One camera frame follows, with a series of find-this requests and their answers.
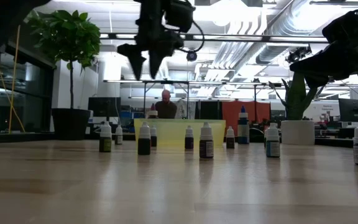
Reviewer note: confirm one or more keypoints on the black track light cluster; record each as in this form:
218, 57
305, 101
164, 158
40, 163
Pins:
298, 53

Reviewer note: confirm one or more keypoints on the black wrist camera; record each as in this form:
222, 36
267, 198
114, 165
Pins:
180, 14
350, 26

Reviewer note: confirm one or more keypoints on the white cloth panel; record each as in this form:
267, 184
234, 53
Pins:
182, 109

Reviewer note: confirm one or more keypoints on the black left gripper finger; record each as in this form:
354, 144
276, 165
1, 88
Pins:
156, 60
138, 60

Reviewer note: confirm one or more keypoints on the green snake plant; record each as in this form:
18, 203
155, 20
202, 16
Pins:
296, 99

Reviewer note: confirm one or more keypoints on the black computer monitor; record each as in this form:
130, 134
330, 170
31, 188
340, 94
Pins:
104, 107
353, 110

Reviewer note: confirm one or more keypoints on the orange partition panel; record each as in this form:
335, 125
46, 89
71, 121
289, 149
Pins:
256, 112

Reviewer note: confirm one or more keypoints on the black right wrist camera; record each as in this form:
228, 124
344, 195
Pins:
350, 26

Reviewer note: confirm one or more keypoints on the black overhead light beam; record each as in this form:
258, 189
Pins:
266, 39

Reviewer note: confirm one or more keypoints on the small purple food coloring bottle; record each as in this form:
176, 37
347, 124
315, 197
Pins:
206, 149

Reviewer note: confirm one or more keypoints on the black round plant pot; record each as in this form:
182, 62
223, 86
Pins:
70, 124

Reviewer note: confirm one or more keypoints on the green leafy potted tree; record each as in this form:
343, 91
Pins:
70, 34

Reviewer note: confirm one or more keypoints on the black background workstation frame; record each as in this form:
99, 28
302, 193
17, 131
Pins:
179, 82

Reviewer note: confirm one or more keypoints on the black partition panel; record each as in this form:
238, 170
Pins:
208, 110

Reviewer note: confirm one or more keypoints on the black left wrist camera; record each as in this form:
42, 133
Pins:
180, 14

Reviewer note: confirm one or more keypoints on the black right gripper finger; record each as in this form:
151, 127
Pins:
319, 71
319, 61

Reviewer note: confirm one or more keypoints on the small blue food coloring bottle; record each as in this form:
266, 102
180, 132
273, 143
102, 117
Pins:
273, 149

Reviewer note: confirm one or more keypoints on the black overhead camera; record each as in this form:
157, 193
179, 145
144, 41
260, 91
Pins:
191, 56

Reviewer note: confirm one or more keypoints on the small dark food coloring bottle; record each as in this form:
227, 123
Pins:
189, 143
154, 141
144, 147
119, 140

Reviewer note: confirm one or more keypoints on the white round plant pot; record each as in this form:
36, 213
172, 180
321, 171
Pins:
297, 132

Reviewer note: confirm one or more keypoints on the person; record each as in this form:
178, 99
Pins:
166, 110

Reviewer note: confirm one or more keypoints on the small brown food coloring bottle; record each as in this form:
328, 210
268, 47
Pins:
230, 143

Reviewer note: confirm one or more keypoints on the small green food coloring bottle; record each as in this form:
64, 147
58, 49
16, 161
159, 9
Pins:
105, 144

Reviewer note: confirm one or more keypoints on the large blue food coloring bottle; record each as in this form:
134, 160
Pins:
243, 130

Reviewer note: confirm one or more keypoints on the yellow translucent plastic bin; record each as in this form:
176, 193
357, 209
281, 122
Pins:
172, 132

